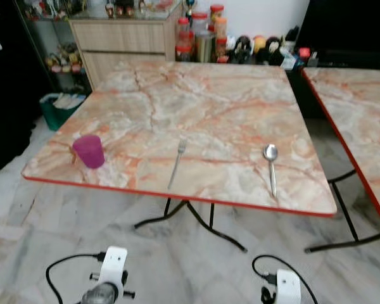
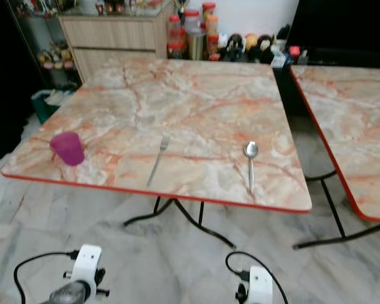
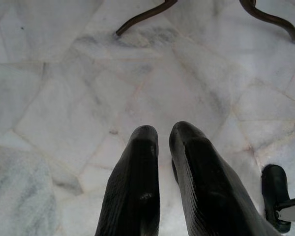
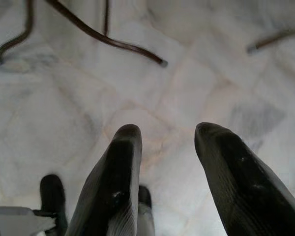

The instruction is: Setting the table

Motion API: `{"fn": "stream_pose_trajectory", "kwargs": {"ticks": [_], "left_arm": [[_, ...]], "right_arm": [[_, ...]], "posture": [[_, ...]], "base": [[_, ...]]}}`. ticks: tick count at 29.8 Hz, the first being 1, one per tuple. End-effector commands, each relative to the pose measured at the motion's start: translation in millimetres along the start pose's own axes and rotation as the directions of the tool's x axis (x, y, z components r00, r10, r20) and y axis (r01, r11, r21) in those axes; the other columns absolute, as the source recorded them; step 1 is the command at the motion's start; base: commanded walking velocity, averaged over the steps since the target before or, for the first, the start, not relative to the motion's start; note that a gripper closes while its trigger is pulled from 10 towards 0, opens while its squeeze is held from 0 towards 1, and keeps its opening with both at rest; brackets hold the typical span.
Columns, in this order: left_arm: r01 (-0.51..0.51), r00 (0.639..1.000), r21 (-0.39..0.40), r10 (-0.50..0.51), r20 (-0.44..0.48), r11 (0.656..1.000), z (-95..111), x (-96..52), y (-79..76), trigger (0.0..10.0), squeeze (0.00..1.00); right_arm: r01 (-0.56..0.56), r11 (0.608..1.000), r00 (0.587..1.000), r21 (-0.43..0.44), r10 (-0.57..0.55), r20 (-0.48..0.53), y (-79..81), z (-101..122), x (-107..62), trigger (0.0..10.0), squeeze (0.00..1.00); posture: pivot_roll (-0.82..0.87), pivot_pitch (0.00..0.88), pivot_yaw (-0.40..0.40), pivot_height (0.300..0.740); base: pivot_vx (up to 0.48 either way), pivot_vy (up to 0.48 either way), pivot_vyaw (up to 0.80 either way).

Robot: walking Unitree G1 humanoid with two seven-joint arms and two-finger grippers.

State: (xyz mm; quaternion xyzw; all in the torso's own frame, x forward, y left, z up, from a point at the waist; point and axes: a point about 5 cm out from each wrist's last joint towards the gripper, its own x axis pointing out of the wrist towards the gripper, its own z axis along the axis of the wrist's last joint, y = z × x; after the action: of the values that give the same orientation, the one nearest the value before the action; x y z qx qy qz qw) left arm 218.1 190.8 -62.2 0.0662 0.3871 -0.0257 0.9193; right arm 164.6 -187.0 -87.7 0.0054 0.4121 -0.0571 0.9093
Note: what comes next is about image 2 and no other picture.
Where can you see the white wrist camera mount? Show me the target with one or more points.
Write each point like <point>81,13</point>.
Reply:
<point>87,261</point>
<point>261,286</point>

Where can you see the small white box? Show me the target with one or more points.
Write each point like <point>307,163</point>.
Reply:
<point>280,59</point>

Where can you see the orange marble folding table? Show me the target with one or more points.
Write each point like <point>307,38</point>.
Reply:
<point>351,120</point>
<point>183,107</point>

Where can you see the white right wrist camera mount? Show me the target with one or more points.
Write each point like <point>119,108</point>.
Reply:
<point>261,286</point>

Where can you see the clear jar with red lid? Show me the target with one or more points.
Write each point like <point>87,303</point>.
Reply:
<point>192,20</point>

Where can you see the large black screen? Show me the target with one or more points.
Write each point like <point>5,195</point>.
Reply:
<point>342,26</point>

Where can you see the yellow round toy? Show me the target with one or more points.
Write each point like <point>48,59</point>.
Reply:
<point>251,41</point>

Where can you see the black metal table leg frame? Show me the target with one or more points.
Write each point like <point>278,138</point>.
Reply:
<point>332,206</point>

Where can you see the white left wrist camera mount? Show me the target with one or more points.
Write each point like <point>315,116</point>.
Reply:
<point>87,261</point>

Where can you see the green plastic bin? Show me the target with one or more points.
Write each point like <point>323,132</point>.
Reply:
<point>43,107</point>

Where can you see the steel spoon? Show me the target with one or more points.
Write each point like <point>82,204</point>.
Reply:
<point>251,150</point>

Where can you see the steel fork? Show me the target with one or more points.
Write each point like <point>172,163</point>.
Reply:
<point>158,163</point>

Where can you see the small trophy with blue ball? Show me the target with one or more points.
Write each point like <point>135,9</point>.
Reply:
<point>181,5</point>

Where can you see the light wooden drawer cabinet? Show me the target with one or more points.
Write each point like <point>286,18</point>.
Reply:
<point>111,35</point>

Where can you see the glass shelf with figurines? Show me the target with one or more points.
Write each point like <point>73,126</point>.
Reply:
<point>47,57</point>

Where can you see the purple plastic cup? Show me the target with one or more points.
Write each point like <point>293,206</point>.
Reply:
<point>68,151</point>

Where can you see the small red box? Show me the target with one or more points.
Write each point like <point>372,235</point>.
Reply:
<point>295,51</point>

